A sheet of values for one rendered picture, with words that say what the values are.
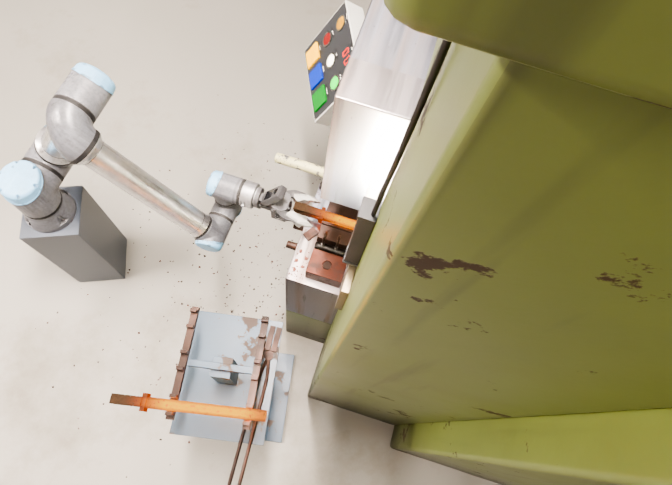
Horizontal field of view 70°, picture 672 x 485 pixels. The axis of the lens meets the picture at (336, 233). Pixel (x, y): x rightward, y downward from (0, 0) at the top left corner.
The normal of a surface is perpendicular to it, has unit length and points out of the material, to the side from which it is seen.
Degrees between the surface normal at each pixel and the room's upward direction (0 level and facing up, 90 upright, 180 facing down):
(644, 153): 90
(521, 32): 90
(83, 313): 0
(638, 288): 90
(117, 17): 0
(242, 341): 0
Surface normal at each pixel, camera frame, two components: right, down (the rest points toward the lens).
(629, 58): -0.29, 0.87
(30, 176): 0.07, -0.30
